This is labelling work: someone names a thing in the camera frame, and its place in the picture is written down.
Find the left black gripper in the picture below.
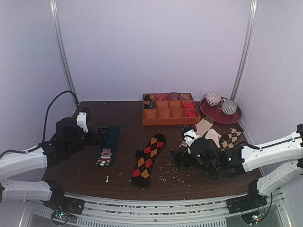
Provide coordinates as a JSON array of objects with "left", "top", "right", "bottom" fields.
[{"left": 64, "top": 125, "right": 109, "bottom": 156}]

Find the red yellow argyle sock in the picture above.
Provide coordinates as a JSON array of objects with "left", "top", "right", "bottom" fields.
[{"left": 131, "top": 133, "right": 166, "bottom": 188}]

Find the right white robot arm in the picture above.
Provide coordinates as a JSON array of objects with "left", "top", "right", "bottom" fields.
[{"left": 170, "top": 124, "right": 303, "bottom": 209}]

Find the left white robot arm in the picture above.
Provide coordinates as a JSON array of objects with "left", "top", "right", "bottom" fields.
[{"left": 0, "top": 117, "right": 110, "bottom": 210}]

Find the dark green reindeer sock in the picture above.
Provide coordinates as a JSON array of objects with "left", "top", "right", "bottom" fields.
[{"left": 96, "top": 126, "right": 120, "bottom": 166}]

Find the beige striped sock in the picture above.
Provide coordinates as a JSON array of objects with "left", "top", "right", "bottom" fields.
[
  {"left": 195, "top": 117, "right": 214, "bottom": 137},
  {"left": 205, "top": 128, "right": 222, "bottom": 148}
]

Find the red rolled sock lower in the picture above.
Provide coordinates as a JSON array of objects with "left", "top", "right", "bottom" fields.
[{"left": 185, "top": 110, "right": 196, "bottom": 118}]

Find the red rolled sock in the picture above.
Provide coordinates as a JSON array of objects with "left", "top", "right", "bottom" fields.
[
  {"left": 182, "top": 102, "right": 195, "bottom": 108},
  {"left": 185, "top": 110, "right": 196, "bottom": 118}
]

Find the red rolled sock upper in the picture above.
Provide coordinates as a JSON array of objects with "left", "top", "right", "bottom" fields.
[{"left": 182, "top": 102, "right": 195, "bottom": 108}]

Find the wooden compartment tray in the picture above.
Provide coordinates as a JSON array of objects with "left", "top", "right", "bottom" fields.
[{"left": 142, "top": 92, "right": 201, "bottom": 126}]

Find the red round plate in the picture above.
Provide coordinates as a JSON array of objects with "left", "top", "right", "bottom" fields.
[{"left": 199, "top": 98, "right": 242, "bottom": 124}]

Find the brown beige argyle sock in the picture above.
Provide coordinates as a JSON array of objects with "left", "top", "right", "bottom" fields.
[{"left": 219, "top": 127, "right": 243, "bottom": 150}]

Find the black white rolled sock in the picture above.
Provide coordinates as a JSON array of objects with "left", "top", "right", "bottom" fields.
[{"left": 143, "top": 100, "right": 156, "bottom": 109}]

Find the white patterned bowl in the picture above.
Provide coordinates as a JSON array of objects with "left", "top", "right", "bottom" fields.
[{"left": 205, "top": 93, "right": 222, "bottom": 106}]

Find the striped grey mug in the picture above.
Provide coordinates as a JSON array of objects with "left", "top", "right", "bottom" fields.
[{"left": 222, "top": 99, "right": 237, "bottom": 115}]

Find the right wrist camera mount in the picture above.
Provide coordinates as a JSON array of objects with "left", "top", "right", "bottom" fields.
[{"left": 180, "top": 125, "right": 200, "bottom": 154}]

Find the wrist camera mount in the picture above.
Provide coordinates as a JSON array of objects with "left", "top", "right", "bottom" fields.
[
  {"left": 76, "top": 107, "right": 91, "bottom": 133},
  {"left": 180, "top": 125, "right": 200, "bottom": 154}
]

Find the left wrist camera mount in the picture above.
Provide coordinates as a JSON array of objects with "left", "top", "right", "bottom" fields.
[{"left": 76, "top": 107, "right": 91, "bottom": 133}]

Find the left black cable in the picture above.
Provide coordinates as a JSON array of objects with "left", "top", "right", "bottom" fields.
[{"left": 42, "top": 90, "right": 80, "bottom": 145}]

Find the front aluminium rail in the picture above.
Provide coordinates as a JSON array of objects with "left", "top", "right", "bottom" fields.
[{"left": 17, "top": 189, "right": 294, "bottom": 227}]

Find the right aluminium frame post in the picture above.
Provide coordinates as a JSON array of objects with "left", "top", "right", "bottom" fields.
[{"left": 231, "top": 0, "right": 259, "bottom": 102}]

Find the aluminium frame post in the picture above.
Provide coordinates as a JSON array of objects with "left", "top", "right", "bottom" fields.
[
  {"left": 231, "top": 0, "right": 259, "bottom": 102},
  {"left": 49, "top": 0, "right": 76, "bottom": 95}
]

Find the left aluminium frame post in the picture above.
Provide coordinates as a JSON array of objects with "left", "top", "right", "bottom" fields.
[{"left": 49, "top": 0, "right": 76, "bottom": 95}]

